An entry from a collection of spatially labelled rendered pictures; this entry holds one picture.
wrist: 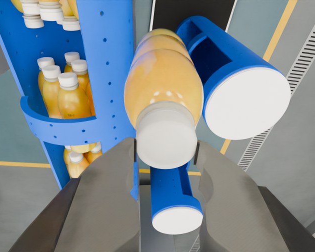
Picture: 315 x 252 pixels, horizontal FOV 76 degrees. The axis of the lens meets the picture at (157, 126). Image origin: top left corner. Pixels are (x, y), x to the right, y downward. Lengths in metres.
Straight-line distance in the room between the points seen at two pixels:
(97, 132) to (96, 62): 0.16
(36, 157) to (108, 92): 2.14
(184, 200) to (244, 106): 0.61
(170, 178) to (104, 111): 0.81
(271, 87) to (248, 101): 0.08
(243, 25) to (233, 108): 1.12
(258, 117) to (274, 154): 1.97
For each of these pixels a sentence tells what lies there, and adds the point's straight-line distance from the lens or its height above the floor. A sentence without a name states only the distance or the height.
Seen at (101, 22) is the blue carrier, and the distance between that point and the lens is 0.40.
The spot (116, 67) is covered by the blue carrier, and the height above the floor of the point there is 1.18.
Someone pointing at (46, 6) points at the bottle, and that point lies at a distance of 0.44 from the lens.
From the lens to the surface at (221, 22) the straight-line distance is 1.54.
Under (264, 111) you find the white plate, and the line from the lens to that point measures 0.77.
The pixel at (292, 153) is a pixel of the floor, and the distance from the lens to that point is 2.84.
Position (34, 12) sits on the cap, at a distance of 0.51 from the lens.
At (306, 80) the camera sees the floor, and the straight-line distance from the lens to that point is 2.25.
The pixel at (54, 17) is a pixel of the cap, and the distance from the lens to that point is 0.45.
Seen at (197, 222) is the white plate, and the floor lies 1.04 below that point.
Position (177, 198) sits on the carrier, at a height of 0.98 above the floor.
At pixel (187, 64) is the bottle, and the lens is 0.17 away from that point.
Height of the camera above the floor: 1.59
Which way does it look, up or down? 53 degrees down
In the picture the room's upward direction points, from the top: 175 degrees clockwise
